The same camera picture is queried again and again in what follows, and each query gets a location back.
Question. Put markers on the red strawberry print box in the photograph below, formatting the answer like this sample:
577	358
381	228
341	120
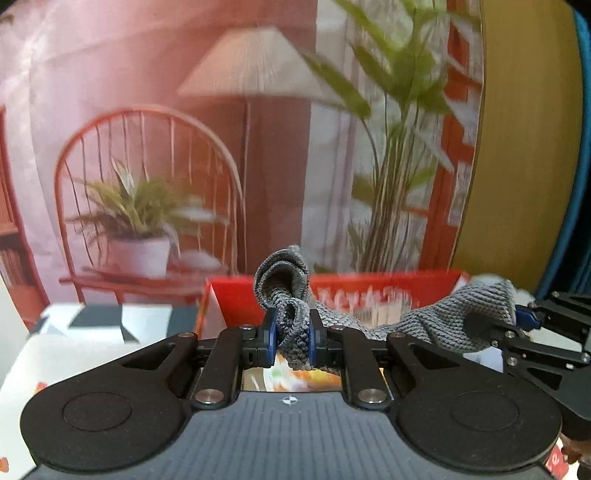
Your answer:
231	300

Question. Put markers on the teal curtain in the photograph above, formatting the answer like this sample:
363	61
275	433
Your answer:
577	161

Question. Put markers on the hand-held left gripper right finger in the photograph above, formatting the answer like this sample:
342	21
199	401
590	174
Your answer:
314	339

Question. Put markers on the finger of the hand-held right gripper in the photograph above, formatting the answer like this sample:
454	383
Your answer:
524	317
478	325

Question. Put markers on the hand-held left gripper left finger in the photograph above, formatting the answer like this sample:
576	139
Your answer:
272	337

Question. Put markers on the yellow wooden panel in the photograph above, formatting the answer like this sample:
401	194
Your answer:
521	138

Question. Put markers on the cartoon print tablecloth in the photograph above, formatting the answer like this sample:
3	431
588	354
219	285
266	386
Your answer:
23	369

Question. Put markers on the person's right hand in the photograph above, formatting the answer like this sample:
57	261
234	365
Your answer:
575	450

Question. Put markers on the printed room scene backdrop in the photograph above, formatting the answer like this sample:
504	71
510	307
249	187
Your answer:
184	138

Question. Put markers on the grey knitted cloth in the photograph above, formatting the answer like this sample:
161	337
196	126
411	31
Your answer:
295	295

